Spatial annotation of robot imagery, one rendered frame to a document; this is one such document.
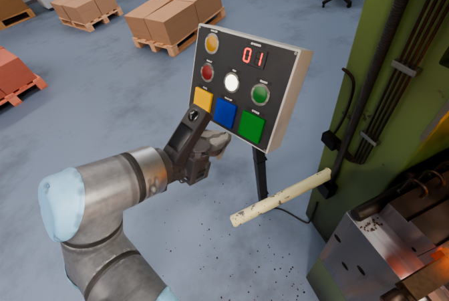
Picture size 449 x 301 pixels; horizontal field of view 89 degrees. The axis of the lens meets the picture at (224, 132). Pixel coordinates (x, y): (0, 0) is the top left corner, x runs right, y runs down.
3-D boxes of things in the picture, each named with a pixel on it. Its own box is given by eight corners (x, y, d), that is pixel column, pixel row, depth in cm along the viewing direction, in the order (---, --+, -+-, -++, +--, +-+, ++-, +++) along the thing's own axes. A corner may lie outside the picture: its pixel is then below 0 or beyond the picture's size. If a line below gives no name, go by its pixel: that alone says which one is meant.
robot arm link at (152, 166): (118, 142, 39) (150, 172, 34) (144, 136, 43) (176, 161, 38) (119, 182, 43) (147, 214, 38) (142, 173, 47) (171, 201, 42)
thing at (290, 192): (235, 231, 87) (233, 226, 83) (230, 218, 90) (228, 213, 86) (333, 181, 93) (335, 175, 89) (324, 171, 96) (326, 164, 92)
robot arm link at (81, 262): (86, 320, 35) (78, 269, 30) (57, 267, 41) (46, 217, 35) (141, 276, 42) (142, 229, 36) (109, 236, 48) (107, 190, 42)
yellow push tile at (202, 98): (207, 116, 74) (211, 94, 70) (192, 108, 78) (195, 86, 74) (211, 115, 75) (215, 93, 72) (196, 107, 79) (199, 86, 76)
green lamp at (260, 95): (259, 108, 60) (258, 95, 56) (251, 97, 63) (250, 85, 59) (270, 104, 60) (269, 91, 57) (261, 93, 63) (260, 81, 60)
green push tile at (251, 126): (257, 145, 63) (264, 120, 60) (236, 133, 67) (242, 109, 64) (260, 143, 65) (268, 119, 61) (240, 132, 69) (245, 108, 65)
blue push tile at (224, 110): (230, 129, 69) (235, 106, 65) (213, 119, 73) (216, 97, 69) (234, 128, 70) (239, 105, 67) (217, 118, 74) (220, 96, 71)
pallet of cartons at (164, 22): (191, 9, 393) (184, -20, 360) (231, 17, 346) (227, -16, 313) (131, 45, 341) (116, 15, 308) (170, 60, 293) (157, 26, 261)
